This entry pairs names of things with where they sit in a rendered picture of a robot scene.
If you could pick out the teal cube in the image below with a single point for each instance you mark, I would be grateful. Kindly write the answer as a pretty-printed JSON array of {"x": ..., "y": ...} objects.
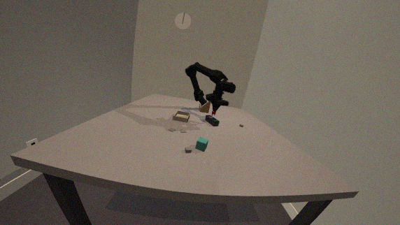
[{"x": 201, "y": 144}]

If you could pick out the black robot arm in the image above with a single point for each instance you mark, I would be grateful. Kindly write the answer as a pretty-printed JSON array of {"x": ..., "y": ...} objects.
[{"x": 214, "y": 75}]

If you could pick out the beige shallow tray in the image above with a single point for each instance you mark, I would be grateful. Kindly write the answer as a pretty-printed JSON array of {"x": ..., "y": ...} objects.
[{"x": 181, "y": 116}]

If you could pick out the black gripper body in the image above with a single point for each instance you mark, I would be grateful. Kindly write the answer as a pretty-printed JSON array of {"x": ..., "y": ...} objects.
[{"x": 220, "y": 99}]

